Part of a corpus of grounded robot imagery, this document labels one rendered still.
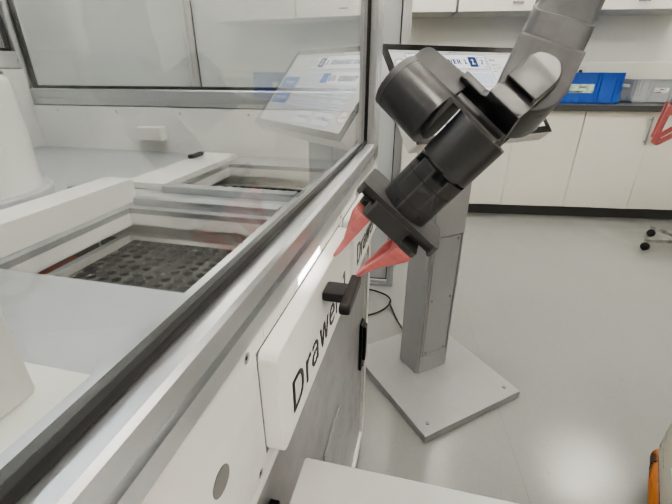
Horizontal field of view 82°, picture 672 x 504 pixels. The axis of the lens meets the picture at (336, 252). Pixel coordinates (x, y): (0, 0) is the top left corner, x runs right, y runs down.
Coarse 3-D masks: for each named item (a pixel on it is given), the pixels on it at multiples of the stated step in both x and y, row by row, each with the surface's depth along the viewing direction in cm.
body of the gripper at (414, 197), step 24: (408, 168) 39; (432, 168) 37; (360, 192) 39; (384, 192) 40; (408, 192) 38; (432, 192) 37; (456, 192) 38; (408, 216) 39; (432, 216) 40; (432, 240) 40
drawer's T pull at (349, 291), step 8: (352, 280) 45; (360, 280) 46; (328, 288) 43; (336, 288) 43; (344, 288) 43; (352, 288) 43; (328, 296) 43; (336, 296) 42; (344, 296) 42; (352, 296) 42; (344, 304) 40; (352, 304) 42; (344, 312) 40
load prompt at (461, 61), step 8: (408, 56) 108; (448, 56) 113; (456, 56) 115; (464, 56) 116; (472, 56) 117; (480, 56) 119; (456, 64) 114; (464, 64) 115; (472, 64) 116; (480, 64) 118
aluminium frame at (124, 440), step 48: (384, 0) 78; (336, 192) 51; (288, 240) 36; (240, 288) 28; (288, 288) 36; (192, 336) 23; (240, 336) 27; (144, 384) 19; (192, 384) 21; (96, 432) 17; (144, 432) 18; (48, 480) 15; (96, 480) 15; (144, 480) 18
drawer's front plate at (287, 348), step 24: (336, 240) 51; (336, 264) 49; (312, 288) 40; (288, 312) 36; (312, 312) 40; (288, 336) 33; (312, 336) 41; (264, 360) 31; (288, 360) 33; (264, 384) 32; (288, 384) 34; (264, 408) 33; (288, 408) 35; (288, 432) 35
